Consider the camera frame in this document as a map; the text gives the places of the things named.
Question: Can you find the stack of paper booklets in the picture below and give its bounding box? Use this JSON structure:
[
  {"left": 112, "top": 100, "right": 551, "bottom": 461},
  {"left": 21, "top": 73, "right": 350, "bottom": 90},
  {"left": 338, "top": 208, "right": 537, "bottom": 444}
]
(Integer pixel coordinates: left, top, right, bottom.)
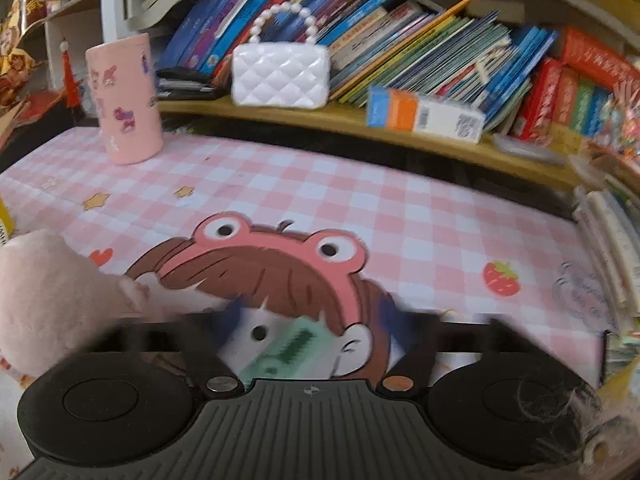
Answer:
[{"left": 573, "top": 177, "right": 639, "bottom": 378}]

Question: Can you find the white orange medicine box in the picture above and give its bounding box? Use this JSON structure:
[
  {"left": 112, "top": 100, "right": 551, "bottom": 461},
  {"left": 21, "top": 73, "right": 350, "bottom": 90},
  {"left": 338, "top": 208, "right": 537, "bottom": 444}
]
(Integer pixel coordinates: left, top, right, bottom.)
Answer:
[{"left": 367, "top": 87, "right": 485, "bottom": 144}]

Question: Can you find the pink checkered table mat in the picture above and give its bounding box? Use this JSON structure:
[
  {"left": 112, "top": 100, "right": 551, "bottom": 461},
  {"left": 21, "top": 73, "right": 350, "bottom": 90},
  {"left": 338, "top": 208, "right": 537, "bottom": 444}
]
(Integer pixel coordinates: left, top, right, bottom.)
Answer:
[{"left": 0, "top": 127, "right": 616, "bottom": 480}]

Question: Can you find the pink plush toy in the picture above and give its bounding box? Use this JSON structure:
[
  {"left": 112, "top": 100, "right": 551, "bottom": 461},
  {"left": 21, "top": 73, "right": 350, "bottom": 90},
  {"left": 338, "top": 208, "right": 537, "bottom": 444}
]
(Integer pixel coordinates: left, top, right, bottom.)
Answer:
[{"left": 1, "top": 230, "right": 150, "bottom": 378}]

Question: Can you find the yellow cardboard box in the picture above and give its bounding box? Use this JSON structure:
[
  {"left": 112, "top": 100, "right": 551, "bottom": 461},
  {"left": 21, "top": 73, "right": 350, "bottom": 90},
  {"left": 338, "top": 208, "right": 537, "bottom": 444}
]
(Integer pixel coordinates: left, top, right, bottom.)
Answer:
[{"left": 0, "top": 200, "right": 15, "bottom": 245}]

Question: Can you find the pink cylindrical container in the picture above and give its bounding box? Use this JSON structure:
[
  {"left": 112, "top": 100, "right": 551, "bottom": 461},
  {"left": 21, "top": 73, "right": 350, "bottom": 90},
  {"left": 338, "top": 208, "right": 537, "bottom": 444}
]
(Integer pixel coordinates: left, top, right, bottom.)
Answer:
[{"left": 86, "top": 34, "right": 164, "bottom": 165}]

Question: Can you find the white quilted pearl handbag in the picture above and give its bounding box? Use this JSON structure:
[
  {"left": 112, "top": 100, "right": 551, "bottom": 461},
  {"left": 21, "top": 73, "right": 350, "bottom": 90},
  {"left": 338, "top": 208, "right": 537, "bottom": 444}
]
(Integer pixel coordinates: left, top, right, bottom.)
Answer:
[{"left": 231, "top": 1, "right": 331, "bottom": 110}]

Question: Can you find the red dictionary book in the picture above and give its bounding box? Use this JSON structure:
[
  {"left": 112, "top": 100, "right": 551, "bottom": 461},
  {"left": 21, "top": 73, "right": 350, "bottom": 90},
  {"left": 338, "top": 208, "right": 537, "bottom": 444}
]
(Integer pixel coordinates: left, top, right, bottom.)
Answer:
[{"left": 556, "top": 26, "right": 639, "bottom": 90}]

